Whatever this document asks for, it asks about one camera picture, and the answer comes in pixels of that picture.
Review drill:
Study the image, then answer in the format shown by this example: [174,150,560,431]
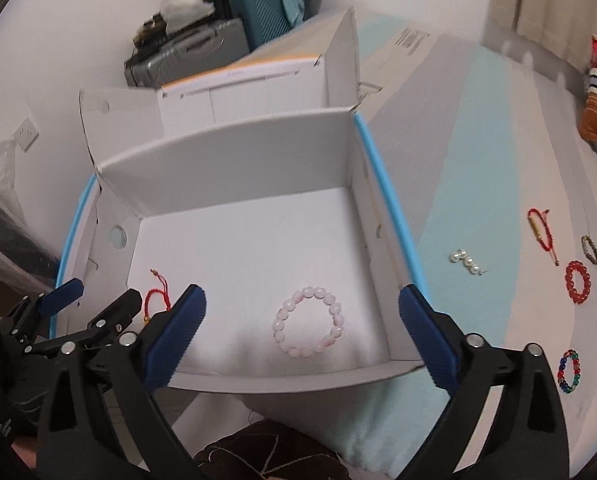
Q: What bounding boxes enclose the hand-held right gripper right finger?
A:
[398,285,571,480]

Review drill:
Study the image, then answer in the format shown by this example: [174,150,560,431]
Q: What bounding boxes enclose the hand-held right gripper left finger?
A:
[36,284,208,480]

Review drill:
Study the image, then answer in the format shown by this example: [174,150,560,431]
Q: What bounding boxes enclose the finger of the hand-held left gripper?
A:
[26,287,144,357]
[1,280,85,342]

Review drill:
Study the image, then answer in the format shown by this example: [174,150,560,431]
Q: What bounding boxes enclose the pearl jewelry piece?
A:
[448,248,489,277]

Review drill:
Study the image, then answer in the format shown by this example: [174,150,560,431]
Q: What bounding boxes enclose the blue and white cardboard box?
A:
[53,7,431,393]

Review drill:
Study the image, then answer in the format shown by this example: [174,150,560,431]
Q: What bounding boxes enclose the red cord gold tube bracelet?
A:
[527,208,561,267]

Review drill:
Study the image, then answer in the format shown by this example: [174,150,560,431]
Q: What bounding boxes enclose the clear plastic bag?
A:
[0,140,62,286]

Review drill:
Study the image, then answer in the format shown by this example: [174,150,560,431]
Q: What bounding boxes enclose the dark patterned cloth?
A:
[192,420,351,480]

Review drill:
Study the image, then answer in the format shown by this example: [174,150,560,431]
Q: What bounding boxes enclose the striped bed mattress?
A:
[248,10,597,480]

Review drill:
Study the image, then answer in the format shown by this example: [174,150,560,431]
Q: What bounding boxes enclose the black items on grey suitcase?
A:
[134,10,172,43]

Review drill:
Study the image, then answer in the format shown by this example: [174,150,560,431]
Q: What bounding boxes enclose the white fluffy item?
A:
[161,0,214,21]

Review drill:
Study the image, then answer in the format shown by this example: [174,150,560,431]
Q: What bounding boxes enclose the teal suitcase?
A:
[228,0,304,51]

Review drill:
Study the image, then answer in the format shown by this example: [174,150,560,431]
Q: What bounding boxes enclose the light blue cloth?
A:
[273,0,306,26]

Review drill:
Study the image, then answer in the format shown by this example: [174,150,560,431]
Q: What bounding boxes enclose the wide beige curtain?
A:
[481,0,597,78]

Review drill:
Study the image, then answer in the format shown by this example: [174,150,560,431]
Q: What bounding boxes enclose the small red cord bracelet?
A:
[143,269,173,323]

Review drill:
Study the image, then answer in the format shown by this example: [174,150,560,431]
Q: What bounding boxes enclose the pink bead bracelet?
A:
[272,286,345,358]

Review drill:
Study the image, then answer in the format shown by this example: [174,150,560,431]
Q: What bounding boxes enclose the multicolour bead bracelet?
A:
[557,349,580,395]

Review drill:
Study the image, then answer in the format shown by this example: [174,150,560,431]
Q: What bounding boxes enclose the red bead bracelet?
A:
[565,260,592,306]

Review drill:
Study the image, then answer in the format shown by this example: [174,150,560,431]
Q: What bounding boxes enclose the white wall socket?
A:
[14,116,40,153]

